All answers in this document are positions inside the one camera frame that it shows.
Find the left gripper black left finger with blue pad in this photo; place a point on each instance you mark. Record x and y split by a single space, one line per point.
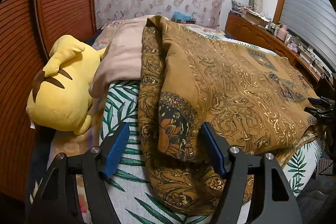
57 199

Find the brown gold patterned garment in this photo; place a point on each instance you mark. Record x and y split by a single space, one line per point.
255 100

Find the white green leaf-print blanket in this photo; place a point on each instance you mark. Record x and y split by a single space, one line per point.
130 188

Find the pink bottle on cabinet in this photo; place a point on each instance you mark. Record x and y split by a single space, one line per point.
282 32

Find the grey window roller blind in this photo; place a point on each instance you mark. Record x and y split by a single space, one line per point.
314 22

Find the yellow Pikachu plush toy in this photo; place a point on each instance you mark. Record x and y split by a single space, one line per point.
60 96

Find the cardboard box on cabinet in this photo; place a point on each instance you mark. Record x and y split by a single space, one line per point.
255 19

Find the wooden low cabinet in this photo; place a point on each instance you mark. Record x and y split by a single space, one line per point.
241 29

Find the floral pink bedspread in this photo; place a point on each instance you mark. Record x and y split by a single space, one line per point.
105 34

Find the pink folded blanket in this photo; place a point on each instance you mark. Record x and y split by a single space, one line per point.
121 59

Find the blue cloth in box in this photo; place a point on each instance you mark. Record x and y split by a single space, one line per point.
179 17

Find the brown louvered wardrobe door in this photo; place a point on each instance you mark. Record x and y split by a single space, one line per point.
28 30

